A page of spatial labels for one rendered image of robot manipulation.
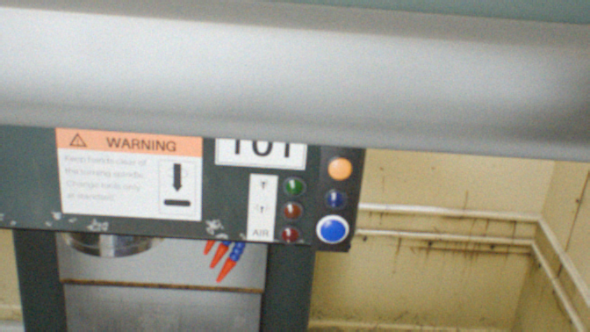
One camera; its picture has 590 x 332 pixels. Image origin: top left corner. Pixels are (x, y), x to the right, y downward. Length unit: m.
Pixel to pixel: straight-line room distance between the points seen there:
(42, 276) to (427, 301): 1.12
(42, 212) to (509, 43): 0.71
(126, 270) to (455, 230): 0.94
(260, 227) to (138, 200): 0.14
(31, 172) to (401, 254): 1.45
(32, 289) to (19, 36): 1.62
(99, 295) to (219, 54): 1.55
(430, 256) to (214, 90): 1.95
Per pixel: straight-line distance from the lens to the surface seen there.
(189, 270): 1.66
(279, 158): 0.79
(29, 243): 1.76
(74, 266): 1.71
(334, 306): 2.22
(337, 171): 0.79
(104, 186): 0.83
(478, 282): 2.24
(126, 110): 0.23
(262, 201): 0.82
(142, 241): 1.04
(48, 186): 0.85
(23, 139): 0.83
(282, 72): 0.22
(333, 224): 0.82
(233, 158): 0.79
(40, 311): 1.86
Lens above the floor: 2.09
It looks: 27 degrees down
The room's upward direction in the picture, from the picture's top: 5 degrees clockwise
